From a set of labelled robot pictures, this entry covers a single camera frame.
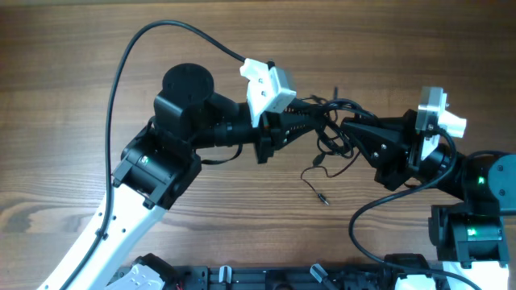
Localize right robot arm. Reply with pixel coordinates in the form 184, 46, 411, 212
340, 109, 515, 289

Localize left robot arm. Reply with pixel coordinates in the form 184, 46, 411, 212
43, 60, 325, 289

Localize black USB cables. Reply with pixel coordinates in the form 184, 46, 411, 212
300, 86, 380, 206

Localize right camera black cable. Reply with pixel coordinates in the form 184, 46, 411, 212
347, 124, 481, 290

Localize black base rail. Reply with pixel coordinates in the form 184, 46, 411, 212
112, 263, 444, 290

